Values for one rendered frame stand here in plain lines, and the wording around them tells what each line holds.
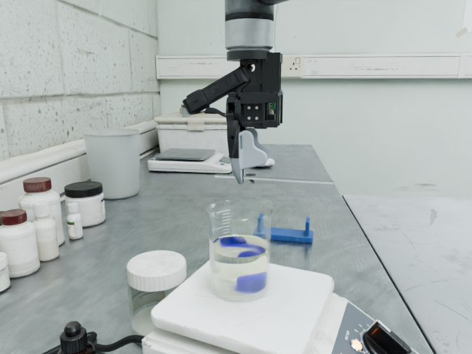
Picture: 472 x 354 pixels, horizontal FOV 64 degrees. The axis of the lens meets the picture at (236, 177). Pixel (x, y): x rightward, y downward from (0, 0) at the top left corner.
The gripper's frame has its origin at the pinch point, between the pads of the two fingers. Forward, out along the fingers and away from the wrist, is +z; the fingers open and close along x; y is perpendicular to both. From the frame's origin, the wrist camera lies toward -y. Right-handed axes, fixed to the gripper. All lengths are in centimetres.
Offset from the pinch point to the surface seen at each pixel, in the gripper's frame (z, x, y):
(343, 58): -25, 106, 21
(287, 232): 9.5, 0.0, 8.8
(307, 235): 9.3, -1.3, 12.1
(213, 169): 8.9, 42.8, -17.0
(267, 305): 1.7, -35.2, 10.4
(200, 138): 3, 65, -28
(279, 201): 10.5, 20.8, 5.1
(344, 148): 12, 111, 23
